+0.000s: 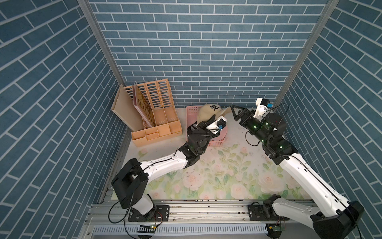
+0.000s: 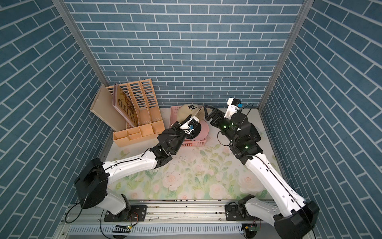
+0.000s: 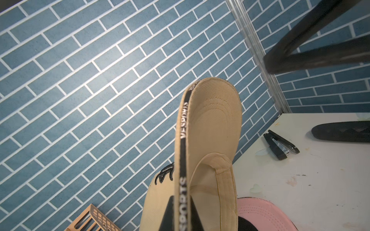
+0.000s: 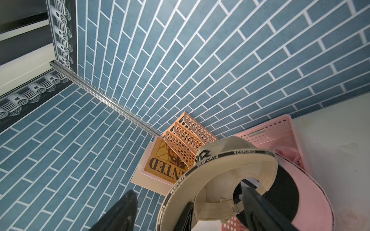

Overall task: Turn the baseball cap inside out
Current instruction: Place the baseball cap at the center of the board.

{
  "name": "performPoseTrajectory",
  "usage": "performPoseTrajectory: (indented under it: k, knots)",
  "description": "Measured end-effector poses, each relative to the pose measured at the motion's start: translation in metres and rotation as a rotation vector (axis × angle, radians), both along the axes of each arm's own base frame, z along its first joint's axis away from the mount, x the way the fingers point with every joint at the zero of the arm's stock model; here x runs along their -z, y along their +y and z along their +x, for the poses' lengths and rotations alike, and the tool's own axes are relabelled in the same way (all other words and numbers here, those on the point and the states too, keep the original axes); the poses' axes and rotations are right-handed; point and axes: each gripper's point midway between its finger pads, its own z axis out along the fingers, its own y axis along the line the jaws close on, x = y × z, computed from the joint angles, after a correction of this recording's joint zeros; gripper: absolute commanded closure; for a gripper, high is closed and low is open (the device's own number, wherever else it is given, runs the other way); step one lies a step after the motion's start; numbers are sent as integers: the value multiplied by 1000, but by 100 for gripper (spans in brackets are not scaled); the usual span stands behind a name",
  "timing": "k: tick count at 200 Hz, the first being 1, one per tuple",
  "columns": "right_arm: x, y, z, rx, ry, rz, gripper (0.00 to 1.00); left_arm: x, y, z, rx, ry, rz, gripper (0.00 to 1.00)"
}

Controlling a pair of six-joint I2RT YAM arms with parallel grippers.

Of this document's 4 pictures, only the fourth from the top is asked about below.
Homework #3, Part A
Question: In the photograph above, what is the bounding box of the orange plastic file organizer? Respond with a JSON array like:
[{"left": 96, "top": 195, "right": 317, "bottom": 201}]
[{"left": 161, "top": 112, "right": 218, "bottom": 168}]

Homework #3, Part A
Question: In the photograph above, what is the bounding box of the beige baseball cap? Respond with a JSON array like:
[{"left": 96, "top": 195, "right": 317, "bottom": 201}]
[{"left": 156, "top": 136, "right": 278, "bottom": 231}]

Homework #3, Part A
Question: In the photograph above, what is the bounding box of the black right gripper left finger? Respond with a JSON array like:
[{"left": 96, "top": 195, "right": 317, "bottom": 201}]
[{"left": 90, "top": 190, "right": 138, "bottom": 231}]

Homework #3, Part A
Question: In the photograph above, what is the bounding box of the pink plastic basket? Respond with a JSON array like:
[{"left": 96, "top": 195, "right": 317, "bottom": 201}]
[{"left": 221, "top": 114, "right": 307, "bottom": 231}]

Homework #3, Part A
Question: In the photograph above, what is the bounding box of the floral table mat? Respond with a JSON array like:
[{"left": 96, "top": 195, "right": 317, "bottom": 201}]
[{"left": 293, "top": 93, "right": 370, "bottom": 231}]

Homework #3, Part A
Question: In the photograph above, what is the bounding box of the pink baseball cap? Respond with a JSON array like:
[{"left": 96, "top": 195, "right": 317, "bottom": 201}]
[{"left": 274, "top": 146, "right": 335, "bottom": 231}]

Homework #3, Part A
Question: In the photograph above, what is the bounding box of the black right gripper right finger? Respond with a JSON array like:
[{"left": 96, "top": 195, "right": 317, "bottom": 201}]
[{"left": 242, "top": 188, "right": 297, "bottom": 231}]

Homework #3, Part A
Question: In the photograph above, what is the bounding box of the wanted poster book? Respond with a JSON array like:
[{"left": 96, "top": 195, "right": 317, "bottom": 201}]
[{"left": 131, "top": 136, "right": 188, "bottom": 196}]

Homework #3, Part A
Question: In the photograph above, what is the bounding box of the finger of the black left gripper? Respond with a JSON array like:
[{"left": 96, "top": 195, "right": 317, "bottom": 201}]
[{"left": 174, "top": 202, "right": 194, "bottom": 231}]

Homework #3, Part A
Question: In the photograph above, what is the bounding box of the black baseball cap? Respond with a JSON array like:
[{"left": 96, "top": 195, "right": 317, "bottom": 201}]
[{"left": 234, "top": 166, "right": 299, "bottom": 228}]

